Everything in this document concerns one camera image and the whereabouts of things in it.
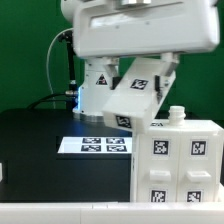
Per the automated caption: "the white cabinet body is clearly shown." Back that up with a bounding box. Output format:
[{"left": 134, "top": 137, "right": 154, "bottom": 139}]
[{"left": 130, "top": 106, "right": 224, "bottom": 203}]

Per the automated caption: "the black camera stand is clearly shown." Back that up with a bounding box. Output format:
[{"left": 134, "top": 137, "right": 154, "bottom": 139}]
[{"left": 58, "top": 30, "right": 78, "bottom": 107}]

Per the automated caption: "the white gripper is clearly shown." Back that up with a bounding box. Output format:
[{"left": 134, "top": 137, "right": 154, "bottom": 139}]
[{"left": 73, "top": 0, "right": 220, "bottom": 102}]

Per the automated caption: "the small white cabinet door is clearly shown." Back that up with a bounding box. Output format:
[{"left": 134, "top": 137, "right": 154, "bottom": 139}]
[{"left": 137, "top": 135, "right": 179, "bottom": 203}]

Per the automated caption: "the long white cabinet top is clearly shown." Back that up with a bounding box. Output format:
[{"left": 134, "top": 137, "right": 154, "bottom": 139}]
[{"left": 102, "top": 58, "right": 165, "bottom": 133}]

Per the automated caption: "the white workspace fence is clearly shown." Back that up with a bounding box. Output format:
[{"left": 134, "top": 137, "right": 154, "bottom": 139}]
[{"left": 0, "top": 163, "right": 224, "bottom": 224}]

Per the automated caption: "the white base tag plate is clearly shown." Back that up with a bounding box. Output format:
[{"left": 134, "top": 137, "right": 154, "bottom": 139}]
[{"left": 58, "top": 137, "right": 132, "bottom": 154}]

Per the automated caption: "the grey camera cable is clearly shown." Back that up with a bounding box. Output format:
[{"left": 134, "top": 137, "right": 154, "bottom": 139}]
[{"left": 45, "top": 27, "right": 76, "bottom": 97}]

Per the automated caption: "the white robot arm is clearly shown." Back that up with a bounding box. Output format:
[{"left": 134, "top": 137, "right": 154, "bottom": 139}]
[{"left": 61, "top": 0, "right": 220, "bottom": 127}]

